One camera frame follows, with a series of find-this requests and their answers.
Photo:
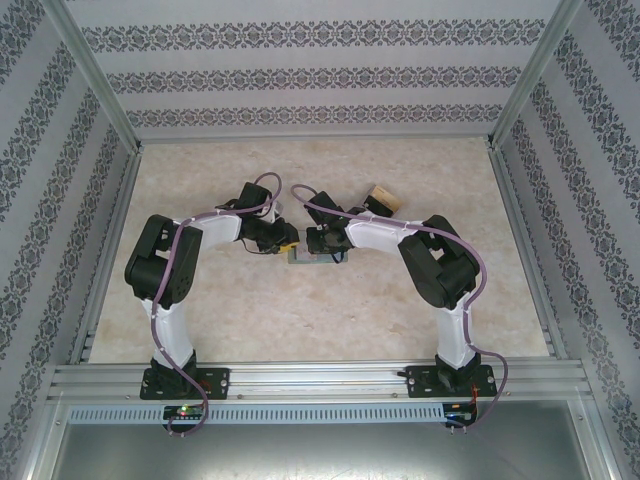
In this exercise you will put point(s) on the pale pink card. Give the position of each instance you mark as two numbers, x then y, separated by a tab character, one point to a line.
307	256

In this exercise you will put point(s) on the grey metal sheet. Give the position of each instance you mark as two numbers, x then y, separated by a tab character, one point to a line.
320	455

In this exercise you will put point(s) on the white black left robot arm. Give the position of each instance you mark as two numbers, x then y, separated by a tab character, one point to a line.
215	230

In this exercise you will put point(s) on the aluminium side rail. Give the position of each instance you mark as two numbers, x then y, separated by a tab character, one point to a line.
513	210
122	210

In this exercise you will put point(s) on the aluminium frame upright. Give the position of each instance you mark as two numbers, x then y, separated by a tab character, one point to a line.
90	70
537	70

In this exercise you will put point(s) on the aluminium mounting rail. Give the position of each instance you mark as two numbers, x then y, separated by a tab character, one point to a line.
310	380

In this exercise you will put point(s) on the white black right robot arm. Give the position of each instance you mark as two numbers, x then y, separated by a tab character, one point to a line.
375	232

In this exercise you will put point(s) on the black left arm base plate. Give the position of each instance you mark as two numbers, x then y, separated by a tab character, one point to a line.
220	382

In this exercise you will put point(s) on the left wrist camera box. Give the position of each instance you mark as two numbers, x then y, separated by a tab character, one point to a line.
276	212

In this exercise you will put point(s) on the grey blue card holder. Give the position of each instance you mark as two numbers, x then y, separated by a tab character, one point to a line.
325	261

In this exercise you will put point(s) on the small circuit board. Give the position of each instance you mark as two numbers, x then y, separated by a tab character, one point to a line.
185	412
457	414

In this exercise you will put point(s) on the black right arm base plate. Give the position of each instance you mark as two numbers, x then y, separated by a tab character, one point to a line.
420	382

